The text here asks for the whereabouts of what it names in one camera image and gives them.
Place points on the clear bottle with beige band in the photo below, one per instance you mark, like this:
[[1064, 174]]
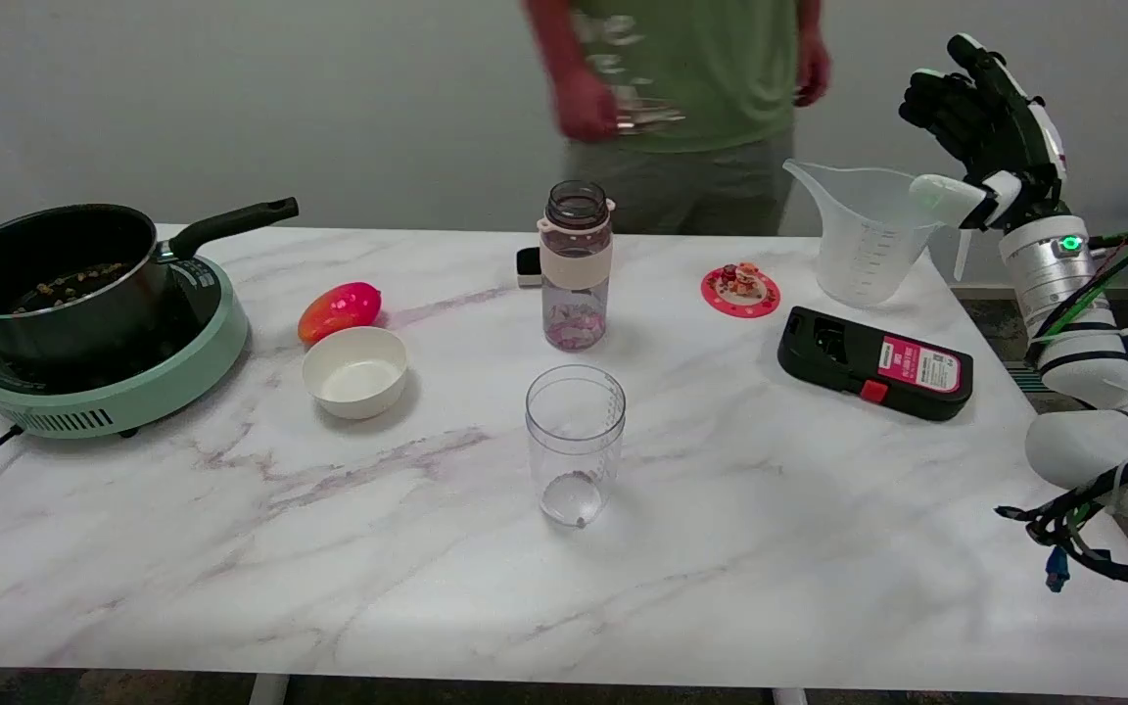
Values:
[[574, 264]]

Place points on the small black white block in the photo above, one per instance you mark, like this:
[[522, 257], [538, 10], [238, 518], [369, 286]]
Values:
[[528, 266]]

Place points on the black device with pink label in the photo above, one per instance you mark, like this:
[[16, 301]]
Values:
[[848, 357]]

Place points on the pink coaster with small figures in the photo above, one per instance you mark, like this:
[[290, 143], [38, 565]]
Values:
[[740, 291]]

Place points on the white table leg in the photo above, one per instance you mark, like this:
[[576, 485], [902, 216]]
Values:
[[789, 697], [268, 690]]

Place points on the mint green induction cooker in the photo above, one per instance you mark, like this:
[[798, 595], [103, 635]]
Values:
[[163, 392]]

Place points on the floor vent grille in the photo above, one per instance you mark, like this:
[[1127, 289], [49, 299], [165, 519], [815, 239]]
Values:
[[1029, 378]]

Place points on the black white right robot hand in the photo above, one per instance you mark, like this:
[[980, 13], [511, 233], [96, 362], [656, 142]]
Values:
[[1010, 137]]

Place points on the red orange toy mango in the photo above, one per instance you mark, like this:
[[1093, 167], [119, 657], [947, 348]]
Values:
[[339, 308]]

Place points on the brown food bits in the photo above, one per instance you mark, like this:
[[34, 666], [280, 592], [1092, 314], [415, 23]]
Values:
[[65, 286]]

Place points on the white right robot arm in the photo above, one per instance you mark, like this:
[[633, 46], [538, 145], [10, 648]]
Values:
[[1083, 362]]

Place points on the person in green shirt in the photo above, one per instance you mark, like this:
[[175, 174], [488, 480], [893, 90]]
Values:
[[711, 78]]

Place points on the translucent plastic measuring jug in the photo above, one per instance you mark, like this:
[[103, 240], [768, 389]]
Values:
[[858, 245]]

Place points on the white bowl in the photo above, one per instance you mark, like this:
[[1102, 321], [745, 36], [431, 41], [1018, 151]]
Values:
[[354, 377]]

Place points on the clear plastic cup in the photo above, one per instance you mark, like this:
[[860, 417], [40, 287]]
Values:
[[574, 441]]

